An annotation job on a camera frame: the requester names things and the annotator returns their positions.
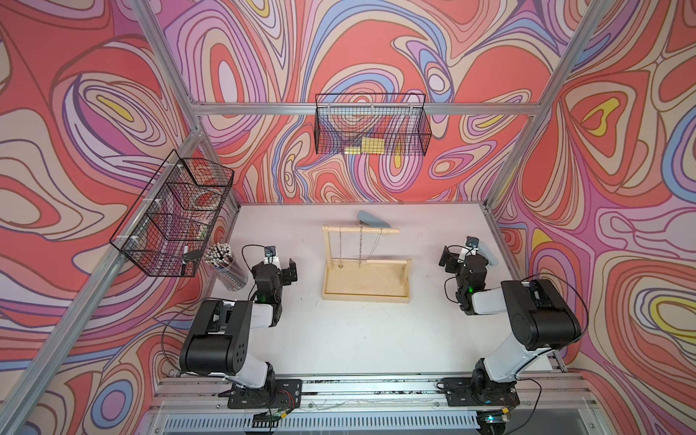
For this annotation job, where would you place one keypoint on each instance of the yellow block in basket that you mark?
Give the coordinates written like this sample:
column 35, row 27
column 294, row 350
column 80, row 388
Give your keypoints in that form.
column 367, row 146

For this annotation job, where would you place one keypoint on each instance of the black wire basket left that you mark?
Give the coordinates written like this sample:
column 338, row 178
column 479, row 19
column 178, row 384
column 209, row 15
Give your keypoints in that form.
column 167, row 230

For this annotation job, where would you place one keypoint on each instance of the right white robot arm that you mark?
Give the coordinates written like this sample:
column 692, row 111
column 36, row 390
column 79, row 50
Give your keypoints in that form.
column 539, row 317

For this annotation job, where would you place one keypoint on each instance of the cup of pencils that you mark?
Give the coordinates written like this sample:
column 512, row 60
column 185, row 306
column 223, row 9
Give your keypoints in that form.
column 221, row 258

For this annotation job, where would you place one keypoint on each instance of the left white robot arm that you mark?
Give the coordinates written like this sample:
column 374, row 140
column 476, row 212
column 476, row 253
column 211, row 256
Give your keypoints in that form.
column 217, row 343

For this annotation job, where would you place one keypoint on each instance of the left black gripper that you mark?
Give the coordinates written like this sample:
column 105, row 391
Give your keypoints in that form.
column 287, row 276

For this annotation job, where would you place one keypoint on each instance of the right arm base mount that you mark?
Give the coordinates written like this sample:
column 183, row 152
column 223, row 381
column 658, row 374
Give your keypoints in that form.
column 478, row 390

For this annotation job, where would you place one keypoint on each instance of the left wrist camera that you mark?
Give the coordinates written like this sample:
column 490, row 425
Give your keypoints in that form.
column 271, row 257

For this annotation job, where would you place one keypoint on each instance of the wooden jewelry display stand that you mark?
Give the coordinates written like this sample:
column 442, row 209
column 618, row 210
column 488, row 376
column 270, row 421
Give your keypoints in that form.
column 363, row 279

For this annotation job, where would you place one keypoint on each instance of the aluminium rail base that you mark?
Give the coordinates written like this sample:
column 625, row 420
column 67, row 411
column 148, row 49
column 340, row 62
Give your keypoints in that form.
column 549, row 403

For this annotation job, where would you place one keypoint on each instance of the black wire basket back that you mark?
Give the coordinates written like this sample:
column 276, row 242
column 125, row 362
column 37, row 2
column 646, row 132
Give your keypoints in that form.
column 343, row 118

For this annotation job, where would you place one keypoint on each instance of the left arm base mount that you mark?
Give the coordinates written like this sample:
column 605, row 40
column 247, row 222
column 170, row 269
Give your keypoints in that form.
column 277, row 394

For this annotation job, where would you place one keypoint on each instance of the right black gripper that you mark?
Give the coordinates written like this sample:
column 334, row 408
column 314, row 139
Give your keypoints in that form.
column 451, row 259

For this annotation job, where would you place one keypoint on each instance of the black wire basket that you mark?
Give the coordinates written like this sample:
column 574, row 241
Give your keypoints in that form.
column 167, row 230
column 343, row 118

